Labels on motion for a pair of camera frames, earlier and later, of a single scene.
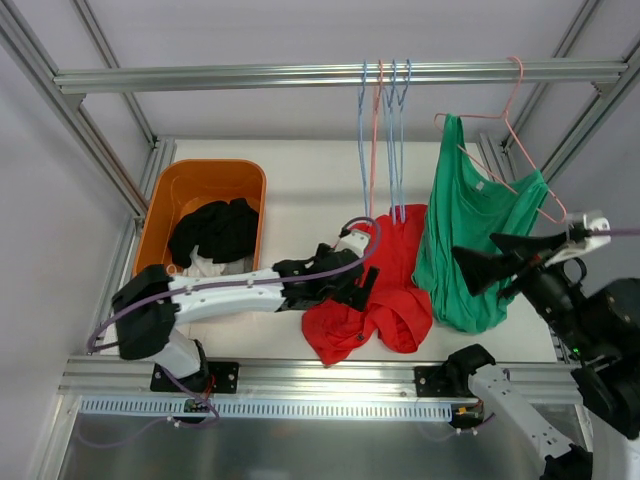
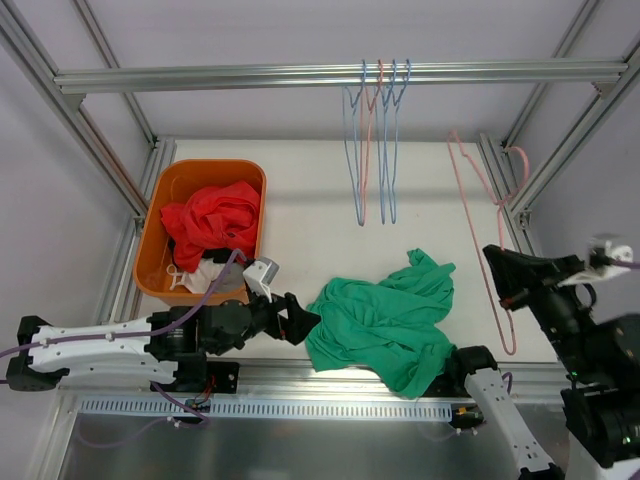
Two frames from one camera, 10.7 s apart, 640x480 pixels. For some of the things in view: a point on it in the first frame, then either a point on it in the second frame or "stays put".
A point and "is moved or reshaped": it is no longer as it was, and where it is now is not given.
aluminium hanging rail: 340,77 stays put
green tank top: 467,206 → 395,327
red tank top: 396,305 → 212,219
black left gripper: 347,273 → 279,319
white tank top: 201,266 stays put
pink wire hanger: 504,115 → 502,225
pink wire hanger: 374,138 is moved or reshaped
